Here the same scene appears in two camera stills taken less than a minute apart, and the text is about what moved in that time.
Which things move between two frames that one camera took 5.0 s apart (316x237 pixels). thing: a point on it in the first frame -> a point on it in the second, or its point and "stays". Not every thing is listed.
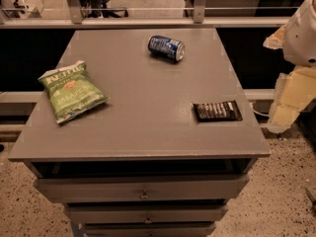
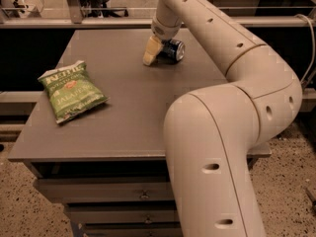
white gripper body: [302, 39] -> [163, 30]
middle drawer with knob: [148, 213] stays
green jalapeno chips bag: [71, 90] stays
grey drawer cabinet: [141, 164] stays
